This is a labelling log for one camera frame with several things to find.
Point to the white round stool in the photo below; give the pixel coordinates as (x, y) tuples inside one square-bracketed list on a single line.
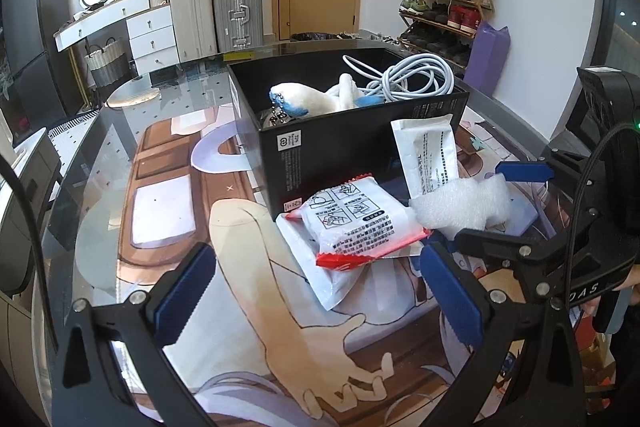
[(132, 94)]

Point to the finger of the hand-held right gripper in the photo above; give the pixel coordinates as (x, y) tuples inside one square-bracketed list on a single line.
[(500, 244), (525, 172)]

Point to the white red snack packet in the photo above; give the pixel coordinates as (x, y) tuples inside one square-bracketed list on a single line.
[(360, 222)]

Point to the silver suitcase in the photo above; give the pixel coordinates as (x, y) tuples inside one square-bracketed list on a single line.
[(237, 9)]

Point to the purple bag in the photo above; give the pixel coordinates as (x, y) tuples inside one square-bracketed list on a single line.
[(487, 57)]

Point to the white blue plush toy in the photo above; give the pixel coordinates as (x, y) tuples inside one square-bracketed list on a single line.
[(315, 99)]

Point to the wooden shoe rack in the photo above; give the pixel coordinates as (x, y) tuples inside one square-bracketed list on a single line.
[(482, 7)]

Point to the white suitcase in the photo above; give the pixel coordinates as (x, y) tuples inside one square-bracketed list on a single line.
[(192, 14)]

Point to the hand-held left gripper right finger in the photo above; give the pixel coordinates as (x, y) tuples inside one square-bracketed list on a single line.
[(452, 294)]

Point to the grey side cabinet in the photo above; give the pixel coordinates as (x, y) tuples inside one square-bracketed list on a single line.
[(25, 197)]

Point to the woven basket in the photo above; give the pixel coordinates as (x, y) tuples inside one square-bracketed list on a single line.
[(107, 67)]

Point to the white foam wrap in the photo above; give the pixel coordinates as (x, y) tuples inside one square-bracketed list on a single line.
[(460, 207)]

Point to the black window frame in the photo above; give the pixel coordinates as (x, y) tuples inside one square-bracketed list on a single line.
[(612, 7)]

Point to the black cardboard box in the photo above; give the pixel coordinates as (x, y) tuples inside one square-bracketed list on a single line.
[(325, 147)]

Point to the white medicine sachet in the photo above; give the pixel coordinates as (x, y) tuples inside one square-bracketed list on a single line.
[(425, 157)]

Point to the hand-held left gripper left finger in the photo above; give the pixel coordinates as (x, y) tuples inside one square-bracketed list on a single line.
[(182, 294)]

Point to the printed cartoon table mat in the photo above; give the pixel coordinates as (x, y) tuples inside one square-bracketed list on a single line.
[(165, 207)]

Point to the black white striped mat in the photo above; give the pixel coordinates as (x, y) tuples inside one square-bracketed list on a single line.
[(72, 124)]

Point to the white plastic pouch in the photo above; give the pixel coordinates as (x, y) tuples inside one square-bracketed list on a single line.
[(320, 277)]

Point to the white dressing table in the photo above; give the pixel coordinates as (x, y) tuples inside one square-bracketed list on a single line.
[(150, 32)]

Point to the dark grey fridge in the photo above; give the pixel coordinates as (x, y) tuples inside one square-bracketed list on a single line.
[(35, 42)]

